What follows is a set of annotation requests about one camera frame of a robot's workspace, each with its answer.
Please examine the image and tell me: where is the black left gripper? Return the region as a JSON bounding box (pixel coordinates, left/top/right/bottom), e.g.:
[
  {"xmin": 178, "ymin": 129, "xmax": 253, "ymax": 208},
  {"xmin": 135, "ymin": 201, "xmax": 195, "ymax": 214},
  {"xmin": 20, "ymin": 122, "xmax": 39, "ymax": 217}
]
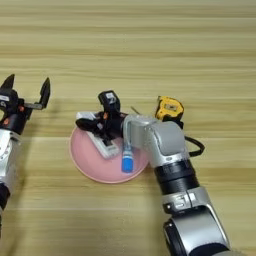
[{"xmin": 0, "ymin": 73, "xmax": 51, "ymax": 135}]

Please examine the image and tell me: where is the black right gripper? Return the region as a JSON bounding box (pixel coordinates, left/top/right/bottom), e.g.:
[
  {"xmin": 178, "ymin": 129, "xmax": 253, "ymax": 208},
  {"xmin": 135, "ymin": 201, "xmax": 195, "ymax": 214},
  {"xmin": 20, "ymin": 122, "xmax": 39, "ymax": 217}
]
[{"xmin": 75, "ymin": 111, "xmax": 129, "ymax": 148}]

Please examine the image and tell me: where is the white remote control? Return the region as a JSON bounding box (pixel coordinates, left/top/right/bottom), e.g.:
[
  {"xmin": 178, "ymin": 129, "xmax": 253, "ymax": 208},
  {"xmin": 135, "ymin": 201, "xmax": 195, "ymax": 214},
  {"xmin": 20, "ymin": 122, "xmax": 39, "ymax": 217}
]
[{"xmin": 75, "ymin": 111, "xmax": 120, "ymax": 160}]

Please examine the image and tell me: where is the blue glue stick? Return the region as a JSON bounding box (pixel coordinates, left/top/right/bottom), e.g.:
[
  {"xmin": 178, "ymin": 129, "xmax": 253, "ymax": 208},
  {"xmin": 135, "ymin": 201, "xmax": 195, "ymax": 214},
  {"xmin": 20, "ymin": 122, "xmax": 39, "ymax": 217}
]
[{"xmin": 121, "ymin": 143, "xmax": 135, "ymax": 174}]

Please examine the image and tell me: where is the yellow black tape measure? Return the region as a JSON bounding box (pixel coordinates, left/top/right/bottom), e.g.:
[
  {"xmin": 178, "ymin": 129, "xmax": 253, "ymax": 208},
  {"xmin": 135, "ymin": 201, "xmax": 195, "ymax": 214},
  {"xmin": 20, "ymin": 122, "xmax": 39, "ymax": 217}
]
[{"xmin": 154, "ymin": 95, "xmax": 185, "ymax": 129}]

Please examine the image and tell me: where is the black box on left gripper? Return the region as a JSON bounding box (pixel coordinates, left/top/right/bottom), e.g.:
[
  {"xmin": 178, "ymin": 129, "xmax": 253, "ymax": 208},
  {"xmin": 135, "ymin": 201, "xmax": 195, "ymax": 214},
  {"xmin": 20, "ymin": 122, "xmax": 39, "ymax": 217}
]
[{"xmin": 0, "ymin": 88, "xmax": 19, "ymax": 112}]

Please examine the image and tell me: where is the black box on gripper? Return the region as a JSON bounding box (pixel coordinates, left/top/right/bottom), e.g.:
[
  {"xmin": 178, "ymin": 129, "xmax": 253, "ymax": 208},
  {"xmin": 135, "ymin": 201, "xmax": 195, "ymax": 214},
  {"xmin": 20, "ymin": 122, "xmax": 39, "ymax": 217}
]
[
  {"xmin": 97, "ymin": 90, "xmax": 121, "ymax": 114},
  {"xmin": 0, "ymin": 88, "xmax": 19, "ymax": 112}
]

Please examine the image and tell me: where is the pink round plate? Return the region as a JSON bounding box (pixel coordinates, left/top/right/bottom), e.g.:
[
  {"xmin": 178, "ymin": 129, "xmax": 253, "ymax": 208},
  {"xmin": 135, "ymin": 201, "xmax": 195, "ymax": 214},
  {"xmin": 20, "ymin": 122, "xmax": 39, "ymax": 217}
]
[{"xmin": 69, "ymin": 124, "xmax": 150, "ymax": 184}]

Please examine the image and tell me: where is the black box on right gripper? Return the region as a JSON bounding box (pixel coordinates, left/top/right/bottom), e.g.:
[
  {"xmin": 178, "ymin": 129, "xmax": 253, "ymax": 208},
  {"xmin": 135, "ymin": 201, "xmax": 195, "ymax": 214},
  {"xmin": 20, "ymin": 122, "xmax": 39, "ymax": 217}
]
[{"xmin": 97, "ymin": 90, "xmax": 121, "ymax": 114}]

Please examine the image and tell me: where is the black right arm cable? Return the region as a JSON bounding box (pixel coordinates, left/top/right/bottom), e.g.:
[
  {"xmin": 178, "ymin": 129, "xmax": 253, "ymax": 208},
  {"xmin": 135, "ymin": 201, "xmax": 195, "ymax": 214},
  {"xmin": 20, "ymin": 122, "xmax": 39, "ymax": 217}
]
[{"xmin": 181, "ymin": 134, "xmax": 206, "ymax": 158}]

